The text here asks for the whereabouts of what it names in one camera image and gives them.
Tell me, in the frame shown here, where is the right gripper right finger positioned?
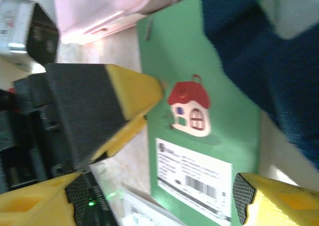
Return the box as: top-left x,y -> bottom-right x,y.
233,172 -> 319,226

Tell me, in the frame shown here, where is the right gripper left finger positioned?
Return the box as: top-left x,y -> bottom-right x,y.
0,172 -> 90,226

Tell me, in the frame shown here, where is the green card with house picture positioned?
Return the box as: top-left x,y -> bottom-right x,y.
136,0 -> 262,226

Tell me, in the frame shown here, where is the white packet with barcode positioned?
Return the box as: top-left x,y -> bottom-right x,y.
119,182 -> 181,226

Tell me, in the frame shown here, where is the pink pencil case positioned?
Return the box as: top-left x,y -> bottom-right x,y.
51,0 -> 202,46

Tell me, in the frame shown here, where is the navy blue backpack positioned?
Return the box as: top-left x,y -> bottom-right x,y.
199,0 -> 319,168

